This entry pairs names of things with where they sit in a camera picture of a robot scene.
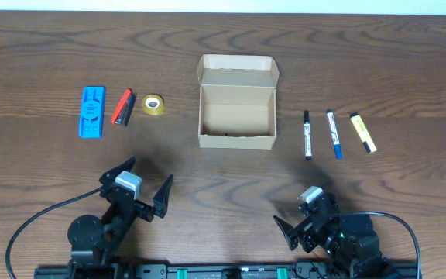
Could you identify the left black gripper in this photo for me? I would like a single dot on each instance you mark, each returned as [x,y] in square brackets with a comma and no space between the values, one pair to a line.
[145,213]

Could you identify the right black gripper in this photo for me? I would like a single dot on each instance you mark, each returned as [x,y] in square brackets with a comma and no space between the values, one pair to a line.
[305,229]

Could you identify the red black stapler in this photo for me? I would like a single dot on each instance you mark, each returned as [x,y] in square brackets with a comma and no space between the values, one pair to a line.
[124,108]

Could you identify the yellow clear tape roll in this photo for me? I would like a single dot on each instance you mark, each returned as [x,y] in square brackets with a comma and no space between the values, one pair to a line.
[153,104]

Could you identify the yellow highlighter pen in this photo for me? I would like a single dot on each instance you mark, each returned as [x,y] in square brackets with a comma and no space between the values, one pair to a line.
[363,133]

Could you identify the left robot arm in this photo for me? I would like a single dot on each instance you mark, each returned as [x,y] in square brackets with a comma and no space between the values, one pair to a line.
[95,241]

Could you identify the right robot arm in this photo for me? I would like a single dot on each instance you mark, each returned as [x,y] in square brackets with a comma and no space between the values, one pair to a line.
[350,241]

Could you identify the blue whiteboard marker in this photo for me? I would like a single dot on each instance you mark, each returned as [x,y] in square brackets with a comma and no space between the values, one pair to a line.
[334,134]

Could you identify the black whiteboard marker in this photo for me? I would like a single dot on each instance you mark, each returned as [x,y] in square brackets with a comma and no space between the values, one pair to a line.
[307,138]

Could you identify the open cardboard box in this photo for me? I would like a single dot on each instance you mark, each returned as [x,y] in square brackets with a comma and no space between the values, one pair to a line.
[237,101]

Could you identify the black mounting rail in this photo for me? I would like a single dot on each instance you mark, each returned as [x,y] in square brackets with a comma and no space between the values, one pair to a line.
[305,269]

